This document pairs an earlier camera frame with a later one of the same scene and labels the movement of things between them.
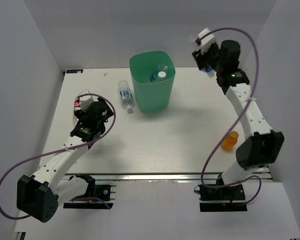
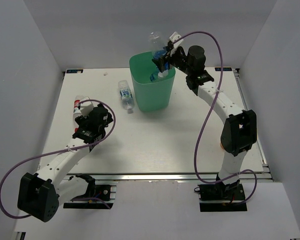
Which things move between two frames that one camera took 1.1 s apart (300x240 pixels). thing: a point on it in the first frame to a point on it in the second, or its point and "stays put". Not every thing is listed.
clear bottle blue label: x=210 y=71 to x=158 y=42
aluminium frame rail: x=154 y=177 stays put
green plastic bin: x=153 y=97 stays put
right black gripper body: x=208 y=59 to x=177 y=61
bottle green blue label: x=126 y=95 stays put
